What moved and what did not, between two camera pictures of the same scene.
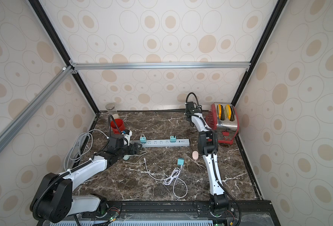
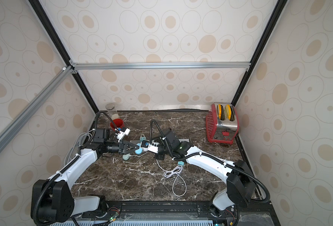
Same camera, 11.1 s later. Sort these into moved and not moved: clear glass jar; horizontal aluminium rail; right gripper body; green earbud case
Moved: right gripper body
Not moved: clear glass jar; green earbud case; horizontal aluminium rail
